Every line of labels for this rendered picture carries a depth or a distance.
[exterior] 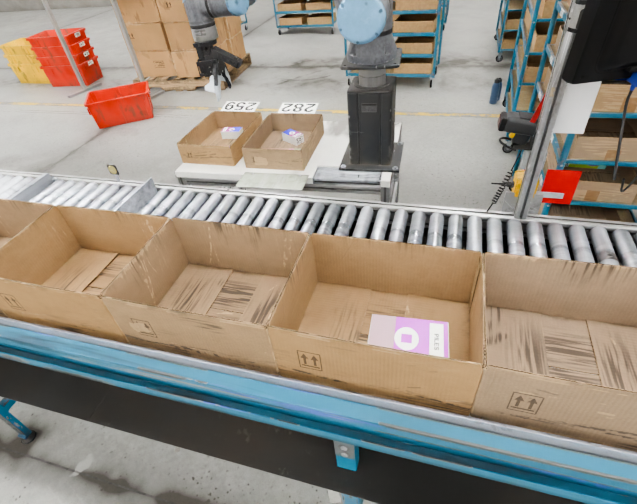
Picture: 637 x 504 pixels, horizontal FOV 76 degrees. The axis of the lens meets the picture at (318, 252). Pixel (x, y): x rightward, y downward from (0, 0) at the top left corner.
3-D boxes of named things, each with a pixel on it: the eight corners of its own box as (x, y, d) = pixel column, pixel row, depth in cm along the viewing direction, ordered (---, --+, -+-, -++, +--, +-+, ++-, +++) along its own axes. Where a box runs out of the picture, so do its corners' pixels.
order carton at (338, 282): (472, 303, 99) (484, 250, 87) (470, 417, 78) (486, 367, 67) (316, 281, 109) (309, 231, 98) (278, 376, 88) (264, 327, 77)
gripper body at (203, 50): (207, 72, 161) (197, 39, 153) (227, 70, 159) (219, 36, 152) (200, 78, 155) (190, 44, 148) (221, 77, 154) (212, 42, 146)
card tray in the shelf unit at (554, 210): (533, 187, 225) (537, 171, 219) (595, 191, 217) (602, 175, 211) (541, 232, 197) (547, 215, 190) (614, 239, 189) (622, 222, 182)
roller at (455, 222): (462, 222, 151) (463, 211, 148) (456, 333, 114) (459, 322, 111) (447, 221, 152) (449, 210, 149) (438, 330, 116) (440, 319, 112)
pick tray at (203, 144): (265, 130, 216) (262, 111, 210) (235, 166, 189) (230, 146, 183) (217, 128, 224) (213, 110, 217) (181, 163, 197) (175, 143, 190)
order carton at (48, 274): (190, 263, 120) (171, 216, 108) (129, 344, 99) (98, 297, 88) (82, 248, 130) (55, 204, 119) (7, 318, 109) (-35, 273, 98)
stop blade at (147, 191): (159, 194, 182) (151, 177, 176) (89, 263, 150) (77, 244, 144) (157, 194, 182) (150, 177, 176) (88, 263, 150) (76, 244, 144)
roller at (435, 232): (443, 220, 153) (445, 209, 149) (432, 329, 116) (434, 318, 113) (430, 219, 154) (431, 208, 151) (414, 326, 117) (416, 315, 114)
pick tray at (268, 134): (325, 132, 207) (323, 113, 201) (304, 171, 180) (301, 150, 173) (272, 131, 215) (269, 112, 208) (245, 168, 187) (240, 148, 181)
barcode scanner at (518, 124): (490, 137, 137) (501, 107, 130) (528, 143, 135) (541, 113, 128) (491, 146, 132) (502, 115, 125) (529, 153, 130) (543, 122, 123)
